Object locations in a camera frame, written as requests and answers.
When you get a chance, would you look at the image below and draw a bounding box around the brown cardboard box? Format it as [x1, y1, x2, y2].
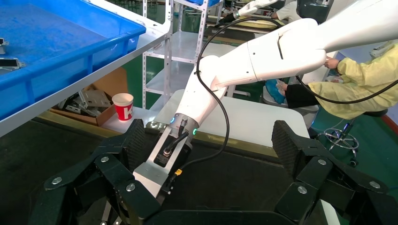
[49, 67, 129, 128]

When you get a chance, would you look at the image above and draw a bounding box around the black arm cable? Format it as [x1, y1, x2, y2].
[178, 17, 398, 187]

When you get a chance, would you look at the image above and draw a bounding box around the white storage rack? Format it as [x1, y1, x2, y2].
[141, 0, 224, 111]

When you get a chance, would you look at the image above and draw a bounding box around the white low board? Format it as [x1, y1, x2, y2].
[102, 107, 159, 135]

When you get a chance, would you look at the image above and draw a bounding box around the person in yellow coat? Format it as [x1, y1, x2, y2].
[266, 43, 398, 120]

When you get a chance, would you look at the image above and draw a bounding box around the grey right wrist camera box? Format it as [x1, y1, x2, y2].
[133, 124, 194, 203]

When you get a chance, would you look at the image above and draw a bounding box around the white rounded table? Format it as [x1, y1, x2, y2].
[149, 89, 316, 150]

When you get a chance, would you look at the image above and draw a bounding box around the small blue bin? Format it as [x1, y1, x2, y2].
[186, 0, 220, 7]

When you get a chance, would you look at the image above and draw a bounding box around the grey metal bracket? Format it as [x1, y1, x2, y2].
[77, 89, 112, 109]

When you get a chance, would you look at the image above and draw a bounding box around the red paper cup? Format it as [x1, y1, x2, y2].
[112, 93, 134, 122]

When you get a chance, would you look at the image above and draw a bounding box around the white desk with legs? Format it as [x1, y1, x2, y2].
[227, 83, 251, 98]

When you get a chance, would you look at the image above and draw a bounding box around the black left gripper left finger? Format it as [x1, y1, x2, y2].
[43, 119, 163, 218]

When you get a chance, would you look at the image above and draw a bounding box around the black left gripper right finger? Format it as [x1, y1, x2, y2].
[271, 120, 389, 223]

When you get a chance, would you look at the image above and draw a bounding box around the black stool chrome base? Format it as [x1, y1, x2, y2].
[315, 108, 389, 167]

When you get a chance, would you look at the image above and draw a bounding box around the blue plastic tray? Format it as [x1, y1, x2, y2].
[0, 0, 147, 122]

